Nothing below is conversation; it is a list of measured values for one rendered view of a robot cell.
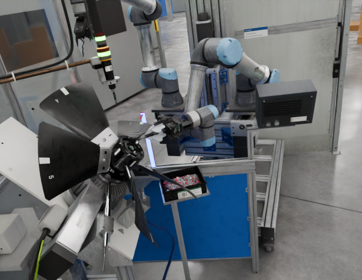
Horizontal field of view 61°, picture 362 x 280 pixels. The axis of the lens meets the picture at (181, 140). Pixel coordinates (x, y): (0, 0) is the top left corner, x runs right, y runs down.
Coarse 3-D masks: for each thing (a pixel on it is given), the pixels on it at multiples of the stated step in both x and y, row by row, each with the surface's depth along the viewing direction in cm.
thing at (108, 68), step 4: (108, 60) 108; (104, 64) 108; (108, 64) 108; (104, 68) 109; (108, 68) 109; (112, 68) 110; (104, 72) 110; (108, 72) 109; (112, 72) 110; (108, 76) 110; (112, 76) 111; (108, 80) 111; (112, 84) 112; (112, 88) 113
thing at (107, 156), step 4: (100, 148) 105; (104, 148) 107; (108, 148) 109; (100, 152) 106; (104, 152) 108; (108, 152) 109; (100, 156) 106; (104, 156) 108; (108, 156) 110; (100, 160) 107; (108, 160) 110; (100, 164) 107; (104, 164) 109; (108, 164) 110; (100, 168) 107; (104, 168) 109; (108, 168) 111; (100, 172) 108
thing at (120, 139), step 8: (120, 136) 113; (128, 136) 117; (112, 144) 114; (120, 144) 109; (128, 144) 115; (136, 144) 118; (112, 152) 111; (120, 152) 109; (128, 152) 111; (136, 152) 114; (112, 160) 111; (120, 160) 110; (128, 160) 110; (136, 160) 111; (112, 168) 113; (120, 168) 111; (128, 168) 112; (104, 176) 112; (112, 176) 112; (120, 176) 115
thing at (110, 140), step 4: (108, 128) 117; (104, 132) 117; (108, 132) 117; (112, 132) 117; (100, 136) 116; (104, 136) 117; (108, 136) 117; (112, 136) 117; (116, 136) 117; (92, 140) 115; (96, 140) 116; (100, 140) 116; (108, 140) 117; (112, 140) 117; (100, 144) 116; (104, 144) 116; (108, 144) 116
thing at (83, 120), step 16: (48, 96) 114; (64, 96) 116; (80, 96) 119; (96, 96) 122; (48, 112) 112; (64, 112) 114; (80, 112) 116; (96, 112) 118; (80, 128) 115; (96, 128) 116
